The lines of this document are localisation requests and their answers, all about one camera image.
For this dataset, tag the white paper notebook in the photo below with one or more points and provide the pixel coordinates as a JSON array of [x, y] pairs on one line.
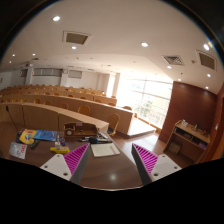
[[102, 150]]

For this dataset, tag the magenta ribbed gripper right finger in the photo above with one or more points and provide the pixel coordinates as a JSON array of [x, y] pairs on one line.
[[152, 167]]

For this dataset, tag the black gooseneck microphone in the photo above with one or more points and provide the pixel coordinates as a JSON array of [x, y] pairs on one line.
[[7, 109]]

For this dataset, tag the white and red packet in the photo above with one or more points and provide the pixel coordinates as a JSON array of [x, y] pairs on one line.
[[18, 150]]

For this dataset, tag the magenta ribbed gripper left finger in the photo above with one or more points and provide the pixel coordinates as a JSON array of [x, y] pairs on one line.
[[69, 166]]

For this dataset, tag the wooden chair front right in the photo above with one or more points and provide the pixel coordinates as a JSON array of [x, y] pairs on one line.
[[113, 121]]

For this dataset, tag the yellow snack bag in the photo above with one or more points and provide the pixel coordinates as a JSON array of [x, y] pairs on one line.
[[27, 136]]

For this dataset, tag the front curved wooden desk row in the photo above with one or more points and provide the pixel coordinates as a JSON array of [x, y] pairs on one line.
[[45, 117]]

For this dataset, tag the wooden lectern cabinet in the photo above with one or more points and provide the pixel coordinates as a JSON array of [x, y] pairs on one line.
[[194, 141]]

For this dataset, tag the yellow power strip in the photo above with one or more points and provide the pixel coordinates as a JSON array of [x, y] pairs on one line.
[[60, 150]]

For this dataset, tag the cardboard box in cabinet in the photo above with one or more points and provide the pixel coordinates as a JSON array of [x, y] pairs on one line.
[[174, 147]]

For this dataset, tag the black remote control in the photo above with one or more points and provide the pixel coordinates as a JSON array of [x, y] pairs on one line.
[[34, 144]]

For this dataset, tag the dark blue pen case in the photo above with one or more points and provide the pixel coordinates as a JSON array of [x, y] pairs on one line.
[[95, 140]]

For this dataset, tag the wooden desk organizer box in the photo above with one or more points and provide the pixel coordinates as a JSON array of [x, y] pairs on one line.
[[80, 129]]

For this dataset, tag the blue plastic packet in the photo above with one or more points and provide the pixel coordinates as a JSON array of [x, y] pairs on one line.
[[45, 135]]

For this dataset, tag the wooden chair second row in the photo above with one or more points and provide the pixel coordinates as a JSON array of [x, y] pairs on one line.
[[84, 110]]

